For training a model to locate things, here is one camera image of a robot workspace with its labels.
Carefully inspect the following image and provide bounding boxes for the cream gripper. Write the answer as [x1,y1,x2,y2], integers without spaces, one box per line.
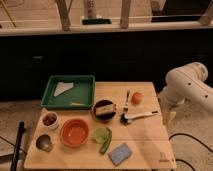
[158,93,177,125]

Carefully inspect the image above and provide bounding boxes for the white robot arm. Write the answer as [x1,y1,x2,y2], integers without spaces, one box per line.
[158,62,213,126]

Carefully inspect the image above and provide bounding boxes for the yellow strip in tray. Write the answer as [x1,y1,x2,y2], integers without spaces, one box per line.
[69,102,86,106]

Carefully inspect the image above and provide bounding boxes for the green plastic tray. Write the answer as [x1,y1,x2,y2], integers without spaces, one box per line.
[41,75,95,110]

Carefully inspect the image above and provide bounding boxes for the metal fork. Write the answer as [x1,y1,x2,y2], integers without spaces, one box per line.
[123,90,130,113]

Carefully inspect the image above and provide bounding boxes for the blue sponge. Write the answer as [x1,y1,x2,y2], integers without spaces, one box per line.
[108,143,132,166]

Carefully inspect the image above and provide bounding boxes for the dark bowl with sponge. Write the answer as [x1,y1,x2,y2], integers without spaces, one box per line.
[92,100,116,121]

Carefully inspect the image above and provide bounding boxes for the green cucumber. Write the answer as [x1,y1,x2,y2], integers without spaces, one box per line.
[99,127,112,155]

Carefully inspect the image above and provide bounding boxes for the green lime half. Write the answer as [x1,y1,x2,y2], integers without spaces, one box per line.
[92,127,108,144]

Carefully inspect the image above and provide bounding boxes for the orange plastic bowl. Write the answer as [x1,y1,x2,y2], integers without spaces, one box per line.
[60,119,89,148]

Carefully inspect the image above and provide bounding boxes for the white bowl with dark food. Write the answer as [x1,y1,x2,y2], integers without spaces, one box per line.
[42,112,59,130]

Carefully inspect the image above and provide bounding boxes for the small metal cup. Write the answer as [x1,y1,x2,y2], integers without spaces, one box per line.
[36,134,53,152]

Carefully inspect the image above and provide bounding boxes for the black pole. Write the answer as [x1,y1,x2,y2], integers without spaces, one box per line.
[10,121,25,171]

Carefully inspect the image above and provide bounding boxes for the black cable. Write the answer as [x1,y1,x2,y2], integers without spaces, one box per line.
[169,132,213,171]

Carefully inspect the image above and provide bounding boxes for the white handled dish brush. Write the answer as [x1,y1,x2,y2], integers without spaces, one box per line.
[120,111,158,125]

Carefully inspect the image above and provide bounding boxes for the green base wooden post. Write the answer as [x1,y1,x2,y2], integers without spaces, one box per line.
[82,0,111,25]

